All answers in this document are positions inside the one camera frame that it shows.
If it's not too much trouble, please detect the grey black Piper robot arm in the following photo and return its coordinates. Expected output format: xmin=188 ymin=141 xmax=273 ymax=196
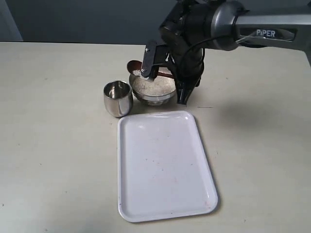
xmin=140 ymin=0 xmax=311 ymax=104

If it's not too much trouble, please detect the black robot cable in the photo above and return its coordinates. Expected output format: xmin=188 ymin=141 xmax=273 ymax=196
xmin=178 ymin=31 xmax=248 ymax=83

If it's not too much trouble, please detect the brown wooden spoon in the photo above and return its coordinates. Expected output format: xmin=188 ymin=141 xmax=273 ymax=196
xmin=127 ymin=60 xmax=173 ymax=80

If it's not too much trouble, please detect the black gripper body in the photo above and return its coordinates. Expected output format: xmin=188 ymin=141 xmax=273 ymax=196
xmin=159 ymin=0 xmax=219 ymax=86

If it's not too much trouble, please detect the white rectangular plastic tray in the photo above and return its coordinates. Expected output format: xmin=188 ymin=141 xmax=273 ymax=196
xmin=117 ymin=111 xmax=218 ymax=223

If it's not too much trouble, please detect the steel bowl with rice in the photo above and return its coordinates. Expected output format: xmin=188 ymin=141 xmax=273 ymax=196
xmin=129 ymin=74 xmax=176 ymax=106

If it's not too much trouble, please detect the small steel cup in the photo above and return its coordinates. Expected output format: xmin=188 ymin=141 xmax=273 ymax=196
xmin=103 ymin=81 xmax=133 ymax=117

